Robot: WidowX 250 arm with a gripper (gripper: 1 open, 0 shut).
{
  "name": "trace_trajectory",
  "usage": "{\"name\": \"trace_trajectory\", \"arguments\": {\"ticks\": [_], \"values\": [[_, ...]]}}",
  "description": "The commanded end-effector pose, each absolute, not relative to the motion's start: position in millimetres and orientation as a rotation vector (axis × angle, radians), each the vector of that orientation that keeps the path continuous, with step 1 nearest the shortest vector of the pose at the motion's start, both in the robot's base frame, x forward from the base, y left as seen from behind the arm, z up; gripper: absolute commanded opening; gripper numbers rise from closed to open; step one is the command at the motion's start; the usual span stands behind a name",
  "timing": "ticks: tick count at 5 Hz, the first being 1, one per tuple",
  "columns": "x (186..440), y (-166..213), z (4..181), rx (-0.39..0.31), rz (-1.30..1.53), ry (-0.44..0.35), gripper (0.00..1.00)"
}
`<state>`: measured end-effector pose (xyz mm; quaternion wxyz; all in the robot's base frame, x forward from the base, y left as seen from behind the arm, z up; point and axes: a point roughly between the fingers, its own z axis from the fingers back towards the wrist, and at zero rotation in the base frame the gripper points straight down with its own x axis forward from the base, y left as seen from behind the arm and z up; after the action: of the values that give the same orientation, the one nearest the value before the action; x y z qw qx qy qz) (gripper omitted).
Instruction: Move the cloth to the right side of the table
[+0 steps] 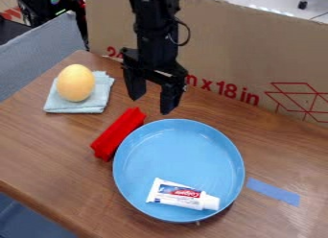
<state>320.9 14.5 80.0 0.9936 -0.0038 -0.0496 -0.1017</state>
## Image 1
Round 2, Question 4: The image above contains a grey chair back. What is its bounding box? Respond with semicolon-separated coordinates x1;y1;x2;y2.
0;12;86;102

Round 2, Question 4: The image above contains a black computer with lights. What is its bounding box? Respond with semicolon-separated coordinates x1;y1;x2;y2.
16;0;88;45

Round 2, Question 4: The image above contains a black chair caster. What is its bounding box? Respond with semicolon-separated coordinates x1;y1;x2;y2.
298;1;308;10

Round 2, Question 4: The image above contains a blue round plate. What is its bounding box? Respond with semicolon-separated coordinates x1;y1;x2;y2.
114;119;247;224

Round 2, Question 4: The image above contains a red plastic block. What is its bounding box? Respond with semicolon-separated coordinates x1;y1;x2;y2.
91;107;147;161

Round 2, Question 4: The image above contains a white toothpaste tube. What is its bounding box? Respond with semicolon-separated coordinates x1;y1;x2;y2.
147;178;220;211

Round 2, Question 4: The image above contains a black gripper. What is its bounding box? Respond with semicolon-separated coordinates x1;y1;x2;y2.
120;46;187;115

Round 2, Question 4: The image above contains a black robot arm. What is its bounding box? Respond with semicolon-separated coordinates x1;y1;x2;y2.
120;0;190;114

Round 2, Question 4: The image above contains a blue tape strip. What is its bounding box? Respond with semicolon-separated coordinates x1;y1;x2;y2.
246;178;300;206

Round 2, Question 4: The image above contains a brown cardboard box panel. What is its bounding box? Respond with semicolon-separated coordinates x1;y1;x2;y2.
86;0;328;128

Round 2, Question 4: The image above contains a yellow egg-shaped ball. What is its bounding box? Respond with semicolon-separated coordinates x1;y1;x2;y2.
56;64;95;102

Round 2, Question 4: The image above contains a light blue cloth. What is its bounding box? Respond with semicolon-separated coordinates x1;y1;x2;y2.
44;71;115;113

